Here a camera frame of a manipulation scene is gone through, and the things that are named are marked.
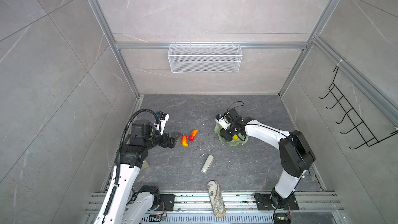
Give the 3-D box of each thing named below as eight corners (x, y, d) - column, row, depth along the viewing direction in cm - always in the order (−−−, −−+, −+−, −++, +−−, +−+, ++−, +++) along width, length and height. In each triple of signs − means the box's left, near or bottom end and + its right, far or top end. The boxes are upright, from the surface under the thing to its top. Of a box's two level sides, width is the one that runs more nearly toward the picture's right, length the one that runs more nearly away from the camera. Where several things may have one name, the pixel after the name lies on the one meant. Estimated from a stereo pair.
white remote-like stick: (200, 172, 85) (200, 169, 81) (209, 156, 90) (210, 153, 87) (205, 174, 84) (205, 172, 80) (214, 159, 89) (214, 156, 86)
